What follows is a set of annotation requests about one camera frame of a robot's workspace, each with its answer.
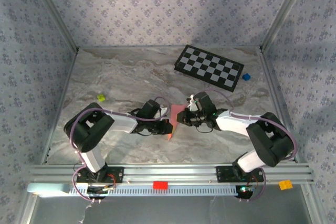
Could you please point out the pink square paper sheet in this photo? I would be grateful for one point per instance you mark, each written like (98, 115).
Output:
(176, 110)

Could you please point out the aluminium frame post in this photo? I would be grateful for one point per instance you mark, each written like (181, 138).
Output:
(283, 11)

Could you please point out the orange toy brick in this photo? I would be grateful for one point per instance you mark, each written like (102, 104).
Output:
(285, 185)

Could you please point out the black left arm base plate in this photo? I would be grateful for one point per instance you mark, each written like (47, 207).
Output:
(116, 174)

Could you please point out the black controller board with lights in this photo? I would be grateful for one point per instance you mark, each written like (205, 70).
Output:
(245, 193)

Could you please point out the red toy brick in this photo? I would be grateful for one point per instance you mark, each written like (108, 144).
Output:
(160, 185)

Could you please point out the black and white checkerboard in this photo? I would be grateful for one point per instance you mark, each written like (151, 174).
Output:
(208, 68)

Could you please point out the small blue block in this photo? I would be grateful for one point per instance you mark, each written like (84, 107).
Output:
(246, 77)

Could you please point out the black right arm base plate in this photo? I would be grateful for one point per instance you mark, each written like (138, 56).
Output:
(223, 174)

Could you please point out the aluminium side rail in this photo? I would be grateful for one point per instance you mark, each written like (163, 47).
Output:
(277, 103)
(61, 103)

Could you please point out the long aluminium base rail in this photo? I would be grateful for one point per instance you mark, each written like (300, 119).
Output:
(170, 171)

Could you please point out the thin aluminium back rail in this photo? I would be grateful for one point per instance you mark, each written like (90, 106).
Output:
(131, 47)

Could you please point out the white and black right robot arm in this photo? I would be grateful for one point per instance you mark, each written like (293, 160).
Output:
(231, 123)

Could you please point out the small yellow-green block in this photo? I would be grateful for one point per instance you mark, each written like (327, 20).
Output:
(101, 97)

